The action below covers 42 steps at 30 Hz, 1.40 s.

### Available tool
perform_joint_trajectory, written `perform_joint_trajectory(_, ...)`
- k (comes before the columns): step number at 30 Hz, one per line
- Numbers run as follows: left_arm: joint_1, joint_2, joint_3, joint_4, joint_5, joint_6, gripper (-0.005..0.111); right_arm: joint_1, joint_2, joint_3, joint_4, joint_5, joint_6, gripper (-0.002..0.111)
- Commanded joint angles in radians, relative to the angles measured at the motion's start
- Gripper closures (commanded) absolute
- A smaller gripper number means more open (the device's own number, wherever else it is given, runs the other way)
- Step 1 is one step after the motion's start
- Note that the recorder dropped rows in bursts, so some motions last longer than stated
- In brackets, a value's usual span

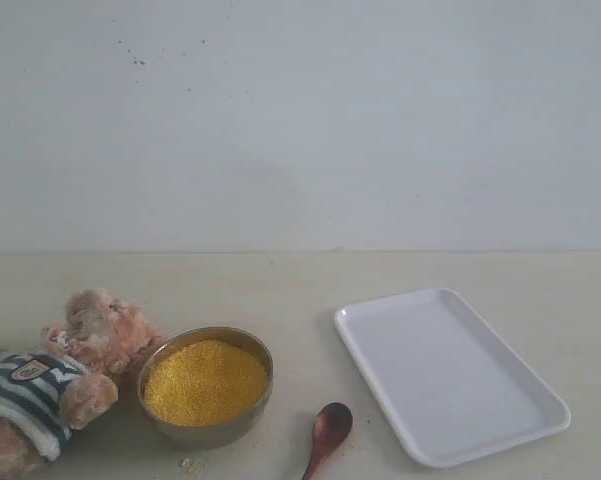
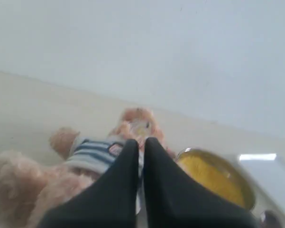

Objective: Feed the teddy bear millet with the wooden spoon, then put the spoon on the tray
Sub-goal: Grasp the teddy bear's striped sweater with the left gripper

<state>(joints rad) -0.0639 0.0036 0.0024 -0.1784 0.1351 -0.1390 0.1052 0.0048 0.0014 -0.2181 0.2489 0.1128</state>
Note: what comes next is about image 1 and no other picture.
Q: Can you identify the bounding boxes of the dark wooden spoon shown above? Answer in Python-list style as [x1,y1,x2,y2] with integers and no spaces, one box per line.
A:
[302,402,354,480]

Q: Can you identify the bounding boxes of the beige teddy bear striped sweater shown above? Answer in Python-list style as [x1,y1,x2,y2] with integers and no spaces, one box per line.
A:
[0,289,166,479]

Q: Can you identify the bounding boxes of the yellow millet grains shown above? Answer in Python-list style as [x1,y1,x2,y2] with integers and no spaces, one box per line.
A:
[143,340,269,427]

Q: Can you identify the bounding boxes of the steel bowl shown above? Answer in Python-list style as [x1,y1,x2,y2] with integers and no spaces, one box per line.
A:
[137,327,273,449]

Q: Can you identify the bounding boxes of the white rectangular plastic tray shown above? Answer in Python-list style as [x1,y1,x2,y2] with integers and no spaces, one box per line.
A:
[334,288,571,469]

